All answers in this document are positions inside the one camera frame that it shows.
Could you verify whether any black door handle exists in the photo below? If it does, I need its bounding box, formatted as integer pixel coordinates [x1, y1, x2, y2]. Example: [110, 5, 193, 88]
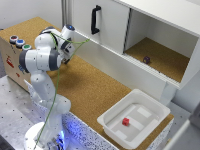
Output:
[90, 4, 102, 36]

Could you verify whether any red button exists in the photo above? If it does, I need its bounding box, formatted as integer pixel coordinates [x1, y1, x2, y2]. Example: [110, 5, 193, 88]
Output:
[9, 35, 19, 45]

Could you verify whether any green cable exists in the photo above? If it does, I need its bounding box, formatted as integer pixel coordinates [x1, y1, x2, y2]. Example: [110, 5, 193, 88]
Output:
[32, 31, 91, 150]

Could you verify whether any white cabinet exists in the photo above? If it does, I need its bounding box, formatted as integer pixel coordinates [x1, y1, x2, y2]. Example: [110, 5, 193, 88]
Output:
[61, 0, 200, 108]

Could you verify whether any pink block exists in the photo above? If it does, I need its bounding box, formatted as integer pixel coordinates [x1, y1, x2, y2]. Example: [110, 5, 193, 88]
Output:
[121, 117, 131, 127]

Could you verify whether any purple block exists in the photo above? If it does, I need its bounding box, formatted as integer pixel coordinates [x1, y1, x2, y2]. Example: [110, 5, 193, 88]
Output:
[143, 55, 151, 64]

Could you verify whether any white sliding door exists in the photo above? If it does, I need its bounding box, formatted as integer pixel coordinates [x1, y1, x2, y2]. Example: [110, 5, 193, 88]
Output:
[72, 0, 131, 55]

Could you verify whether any green button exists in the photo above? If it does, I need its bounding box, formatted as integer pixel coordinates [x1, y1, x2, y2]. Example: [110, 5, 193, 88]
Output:
[21, 43, 33, 52]

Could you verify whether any blue button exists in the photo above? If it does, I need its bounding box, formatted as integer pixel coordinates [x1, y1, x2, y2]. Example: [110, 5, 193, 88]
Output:
[15, 38, 26, 48]

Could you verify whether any white plastic box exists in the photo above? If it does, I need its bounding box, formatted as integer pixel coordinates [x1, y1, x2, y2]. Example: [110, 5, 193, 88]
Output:
[96, 88, 172, 150]

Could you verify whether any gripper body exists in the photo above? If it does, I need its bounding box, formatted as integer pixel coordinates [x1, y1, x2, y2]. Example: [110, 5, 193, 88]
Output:
[60, 39, 76, 61]

